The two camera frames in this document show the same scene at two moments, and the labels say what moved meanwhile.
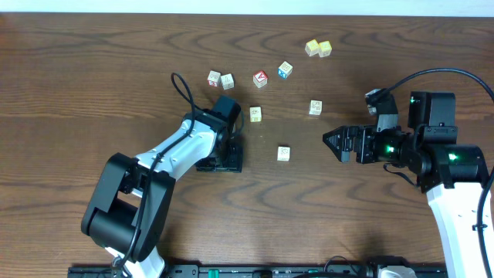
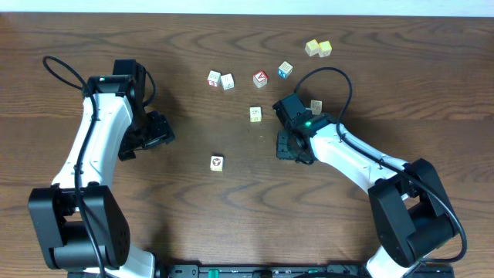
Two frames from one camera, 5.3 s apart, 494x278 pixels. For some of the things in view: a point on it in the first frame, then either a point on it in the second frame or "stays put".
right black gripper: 366,133 to 282,151
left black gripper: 222,163 to 153,136
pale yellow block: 312,47 stays put
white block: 315,107 stays put
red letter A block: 260,79 stays put
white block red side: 214,79 stays put
